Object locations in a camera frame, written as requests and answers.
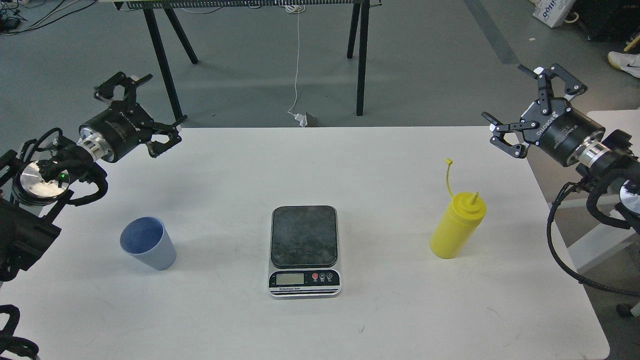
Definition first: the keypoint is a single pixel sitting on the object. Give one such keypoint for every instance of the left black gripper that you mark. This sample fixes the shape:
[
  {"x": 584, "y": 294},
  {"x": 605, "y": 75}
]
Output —
[{"x": 114, "y": 132}]

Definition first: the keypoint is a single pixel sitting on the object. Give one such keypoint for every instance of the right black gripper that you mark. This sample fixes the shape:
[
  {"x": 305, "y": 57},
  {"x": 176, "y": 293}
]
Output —
[{"x": 557, "y": 130}]

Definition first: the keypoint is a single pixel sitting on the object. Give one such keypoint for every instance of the blue ribbed cup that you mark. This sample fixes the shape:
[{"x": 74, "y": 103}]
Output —
[{"x": 147, "y": 240}]

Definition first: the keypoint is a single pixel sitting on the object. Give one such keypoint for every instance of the yellow squeeze bottle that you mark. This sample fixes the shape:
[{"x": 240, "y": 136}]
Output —
[{"x": 463, "y": 215}]

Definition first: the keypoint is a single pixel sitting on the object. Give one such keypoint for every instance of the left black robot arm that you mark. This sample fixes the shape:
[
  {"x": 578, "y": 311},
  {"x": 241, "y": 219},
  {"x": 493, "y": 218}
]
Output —
[{"x": 53, "y": 171}]

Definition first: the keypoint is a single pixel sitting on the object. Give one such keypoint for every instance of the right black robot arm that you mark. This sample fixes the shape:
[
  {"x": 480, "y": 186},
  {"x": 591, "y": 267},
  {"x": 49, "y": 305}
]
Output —
[{"x": 608, "y": 168}]

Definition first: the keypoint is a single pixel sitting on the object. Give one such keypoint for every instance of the digital kitchen scale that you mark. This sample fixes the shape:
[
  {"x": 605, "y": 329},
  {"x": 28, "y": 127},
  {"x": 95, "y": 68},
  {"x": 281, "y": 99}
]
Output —
[{"x": 304, "y": 251}]

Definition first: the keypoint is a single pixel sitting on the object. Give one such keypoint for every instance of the white cardboard box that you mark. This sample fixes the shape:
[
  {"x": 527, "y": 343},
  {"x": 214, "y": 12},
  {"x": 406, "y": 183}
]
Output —
[{"x": 554, "y": 13}]

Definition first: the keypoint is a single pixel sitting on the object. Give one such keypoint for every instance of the white sneaker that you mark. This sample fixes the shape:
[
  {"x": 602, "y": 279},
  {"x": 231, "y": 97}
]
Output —
[{"x": 627, "y": 63}]

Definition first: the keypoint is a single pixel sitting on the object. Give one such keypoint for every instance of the white power adapter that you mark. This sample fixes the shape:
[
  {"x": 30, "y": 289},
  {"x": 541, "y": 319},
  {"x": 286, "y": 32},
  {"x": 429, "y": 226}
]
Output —
[{"x": 302, "y": 120}]

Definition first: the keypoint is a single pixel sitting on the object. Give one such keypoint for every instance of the black trestle table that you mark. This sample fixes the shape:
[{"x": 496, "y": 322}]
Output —
[{"x": 259, "y": 44}]

